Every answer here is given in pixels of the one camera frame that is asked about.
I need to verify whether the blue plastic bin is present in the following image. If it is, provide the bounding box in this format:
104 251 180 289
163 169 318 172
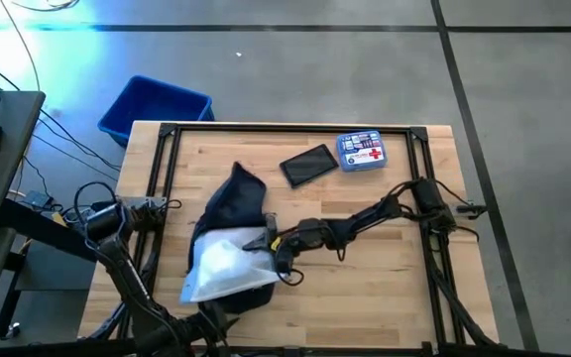
97 74 216 149

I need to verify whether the grey cable loop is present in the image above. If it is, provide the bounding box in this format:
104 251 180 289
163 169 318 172
11 0 81 12

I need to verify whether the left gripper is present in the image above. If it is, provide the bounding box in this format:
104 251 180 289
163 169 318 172
175 299 241 356

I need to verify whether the dark navy backpack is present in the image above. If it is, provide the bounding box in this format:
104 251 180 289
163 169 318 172
187 161 280 315

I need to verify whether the black metal table frame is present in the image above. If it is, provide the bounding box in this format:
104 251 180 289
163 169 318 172
79 122 503 357

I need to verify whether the clear mesh zip pouch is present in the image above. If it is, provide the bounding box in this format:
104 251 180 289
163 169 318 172
179 226 289 304

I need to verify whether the beige floor cable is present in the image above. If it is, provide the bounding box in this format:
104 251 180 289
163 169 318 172
0 0 42 93

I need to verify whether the blue first aid kit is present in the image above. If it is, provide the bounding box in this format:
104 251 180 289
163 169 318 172
335 130 389 174

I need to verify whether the black power box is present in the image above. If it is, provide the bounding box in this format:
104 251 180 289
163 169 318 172
21 190 53 210

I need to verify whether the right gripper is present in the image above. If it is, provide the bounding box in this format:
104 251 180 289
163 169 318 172
243 212 335 273

